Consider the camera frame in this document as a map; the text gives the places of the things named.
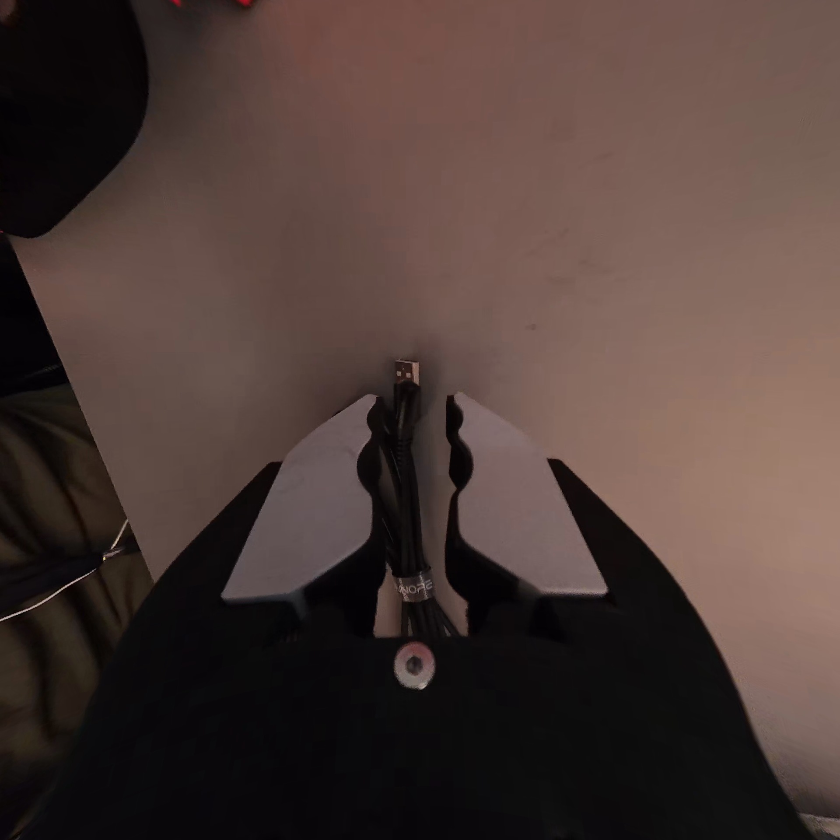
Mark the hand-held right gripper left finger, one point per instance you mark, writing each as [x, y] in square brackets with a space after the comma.
[308, 518]

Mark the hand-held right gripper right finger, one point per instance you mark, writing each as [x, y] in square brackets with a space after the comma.
[525, 518]

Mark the black rounded pad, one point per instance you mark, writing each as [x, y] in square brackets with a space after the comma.
[65, 98]

